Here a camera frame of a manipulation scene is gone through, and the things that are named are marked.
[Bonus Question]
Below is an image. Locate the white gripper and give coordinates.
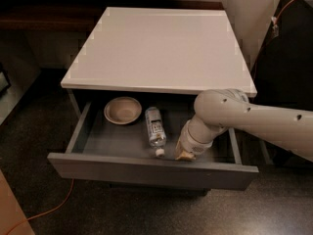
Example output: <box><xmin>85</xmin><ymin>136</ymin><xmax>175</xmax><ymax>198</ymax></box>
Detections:
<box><xmin>175</xmin><ymin>119</ymin><xmax>214</xmax><ymax>162</ymax></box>

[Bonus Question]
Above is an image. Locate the clear plastic water bottle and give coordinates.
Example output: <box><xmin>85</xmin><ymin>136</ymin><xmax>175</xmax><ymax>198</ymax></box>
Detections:
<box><xmin>145</xmin><ymin>107</ymin><xmax>166</xmax><ymax>158</ymax></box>

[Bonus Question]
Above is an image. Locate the grey top drawer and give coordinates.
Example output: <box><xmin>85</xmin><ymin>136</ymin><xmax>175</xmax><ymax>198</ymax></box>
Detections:
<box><xmin>48</xmin><ymin>95</ymin><xmax>258</xmax><ymax>190</ymax></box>

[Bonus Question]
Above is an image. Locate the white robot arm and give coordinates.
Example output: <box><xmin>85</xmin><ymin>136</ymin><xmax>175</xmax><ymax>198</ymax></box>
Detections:
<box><xmin>175</xmin><ymin>89</ymin><xmax>313</xmax><ymax>162</ymax></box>

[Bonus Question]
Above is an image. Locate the grey drawer cabinet white top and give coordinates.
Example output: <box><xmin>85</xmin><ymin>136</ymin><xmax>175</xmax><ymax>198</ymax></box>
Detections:
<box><xmin>60</xmin><ymin>6</ymin><xmax>258</xmax><ymax>197</ymax></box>

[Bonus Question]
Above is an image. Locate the beige bowl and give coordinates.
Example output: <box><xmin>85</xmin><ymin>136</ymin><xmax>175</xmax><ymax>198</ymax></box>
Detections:
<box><xmin>104</xmin><ymin>97</ymin><xmax>142</xmax><ymax>125</ymax></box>

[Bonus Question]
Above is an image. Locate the dark cabinet at right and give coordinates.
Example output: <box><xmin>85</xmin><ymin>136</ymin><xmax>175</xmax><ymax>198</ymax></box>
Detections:
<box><xmin>250</xmin><ymin>0</ymin><xmax>313</xmax><ymax>169</ymax></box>

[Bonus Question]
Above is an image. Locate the light wooden board corner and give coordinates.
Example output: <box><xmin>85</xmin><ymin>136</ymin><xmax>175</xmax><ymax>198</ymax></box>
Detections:
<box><xmin>0</xmin><ymin>170</ymin><xmax>35</xmax><ymax>235</ymax></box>

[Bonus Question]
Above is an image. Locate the dark framed object at left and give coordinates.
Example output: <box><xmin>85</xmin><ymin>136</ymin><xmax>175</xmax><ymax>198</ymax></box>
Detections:
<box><xmin>0</xmin><ymin>63</ymin><xmax>11</xmax><ymax>95</ymax></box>

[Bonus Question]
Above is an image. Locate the dark wooden shelf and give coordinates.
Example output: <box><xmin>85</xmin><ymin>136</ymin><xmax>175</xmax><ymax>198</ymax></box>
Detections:
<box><xmin>0</xmin><ymin>0</ymin><xmax>224</xmax><ymax>32</ymax></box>

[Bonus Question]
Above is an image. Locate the orange floor cable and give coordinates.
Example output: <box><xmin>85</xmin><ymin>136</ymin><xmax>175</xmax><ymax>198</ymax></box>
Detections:
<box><xmin>4</xmin><ymin>178</ymin><xmax>75</xmax><ymax>235</ymax></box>

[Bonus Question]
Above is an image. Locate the orange cable at right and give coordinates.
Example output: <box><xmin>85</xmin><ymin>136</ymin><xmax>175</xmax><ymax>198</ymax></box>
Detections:
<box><xmin>250</xmin><ymin>0</ymin><xmax>313</xmax><ymax>80</ymax></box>

